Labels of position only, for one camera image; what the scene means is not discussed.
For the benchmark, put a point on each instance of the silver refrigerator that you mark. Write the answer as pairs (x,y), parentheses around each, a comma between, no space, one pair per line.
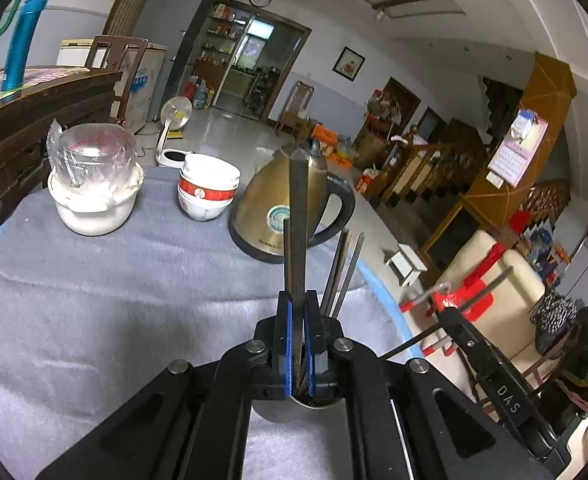
(173,25)

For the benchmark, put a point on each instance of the golden electric kettle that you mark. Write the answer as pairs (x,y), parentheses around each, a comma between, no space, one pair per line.
(264,205)

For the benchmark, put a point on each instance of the framed wall picture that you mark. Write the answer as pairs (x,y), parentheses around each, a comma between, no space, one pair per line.
(349,63)

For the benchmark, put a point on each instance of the red banded white bowl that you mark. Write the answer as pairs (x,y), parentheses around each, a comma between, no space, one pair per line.
(201,194)

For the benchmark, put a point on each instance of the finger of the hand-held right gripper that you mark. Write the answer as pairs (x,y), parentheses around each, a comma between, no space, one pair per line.
(499,390)

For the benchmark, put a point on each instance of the red plastic stool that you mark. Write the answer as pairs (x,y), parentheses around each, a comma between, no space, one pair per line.
(466,295)

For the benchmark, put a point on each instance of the beige cushioned sofa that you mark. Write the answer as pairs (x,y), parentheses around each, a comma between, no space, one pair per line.
(504,260)

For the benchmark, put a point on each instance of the white standing fan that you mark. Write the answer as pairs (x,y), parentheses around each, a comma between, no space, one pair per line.
(173,120)

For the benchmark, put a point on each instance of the red bottle on floor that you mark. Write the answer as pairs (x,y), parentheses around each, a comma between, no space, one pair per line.
(367,180)

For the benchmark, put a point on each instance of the wall calendar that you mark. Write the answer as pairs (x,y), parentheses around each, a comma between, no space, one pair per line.
(519,147)

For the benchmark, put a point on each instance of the white chest freezer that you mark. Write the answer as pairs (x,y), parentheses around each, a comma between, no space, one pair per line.
(146,80)

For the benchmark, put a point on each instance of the pantry shelf with goods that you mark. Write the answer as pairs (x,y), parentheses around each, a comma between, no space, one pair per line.
(221,50)

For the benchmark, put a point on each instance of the light wooden chair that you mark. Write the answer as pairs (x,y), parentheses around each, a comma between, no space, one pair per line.
(296,110)

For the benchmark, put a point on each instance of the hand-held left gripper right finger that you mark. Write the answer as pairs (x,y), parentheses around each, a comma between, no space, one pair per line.
(310,345)

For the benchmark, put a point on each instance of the black white patterned cloth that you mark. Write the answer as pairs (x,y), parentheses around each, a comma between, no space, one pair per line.
(554,315)

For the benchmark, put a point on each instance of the dark carved wooden cabinet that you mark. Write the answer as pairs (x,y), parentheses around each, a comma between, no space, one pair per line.
(33,130)

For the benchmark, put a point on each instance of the wooden stair railing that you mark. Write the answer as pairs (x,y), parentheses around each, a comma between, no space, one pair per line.
(439,160)

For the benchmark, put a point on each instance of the grey table cloth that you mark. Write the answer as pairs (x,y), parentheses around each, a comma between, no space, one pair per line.
(123,300)

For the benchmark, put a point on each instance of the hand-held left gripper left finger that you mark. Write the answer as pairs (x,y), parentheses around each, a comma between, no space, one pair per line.
(288,345)

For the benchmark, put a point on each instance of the dark wooden chair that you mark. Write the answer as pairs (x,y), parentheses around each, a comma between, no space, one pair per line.
(118,67)

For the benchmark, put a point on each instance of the grey metal chopstick holder cup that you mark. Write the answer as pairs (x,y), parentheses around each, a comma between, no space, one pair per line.
(274,411)

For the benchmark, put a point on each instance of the white plastic basin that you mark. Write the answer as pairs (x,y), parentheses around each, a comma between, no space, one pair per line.
(93,210)

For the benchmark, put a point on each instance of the blue water jug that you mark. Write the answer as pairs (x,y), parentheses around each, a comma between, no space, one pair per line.
(201,95)

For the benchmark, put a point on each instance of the white footed bowl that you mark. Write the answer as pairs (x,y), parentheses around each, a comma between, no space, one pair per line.
(198,210)

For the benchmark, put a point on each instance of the orange cardboard box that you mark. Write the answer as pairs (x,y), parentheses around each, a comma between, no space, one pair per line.
(326,139)

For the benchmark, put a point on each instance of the blue thermos bottle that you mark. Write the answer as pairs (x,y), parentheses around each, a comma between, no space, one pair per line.
(21,45)

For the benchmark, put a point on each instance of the clear plastic bag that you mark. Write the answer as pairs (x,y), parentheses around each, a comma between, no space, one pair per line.
(93,155)

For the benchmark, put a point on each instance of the pink patterned cabinet mat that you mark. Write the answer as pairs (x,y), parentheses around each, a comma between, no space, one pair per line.
(43,77)

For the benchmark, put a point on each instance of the small white stool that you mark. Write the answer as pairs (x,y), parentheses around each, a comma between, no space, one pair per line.
(405,262)

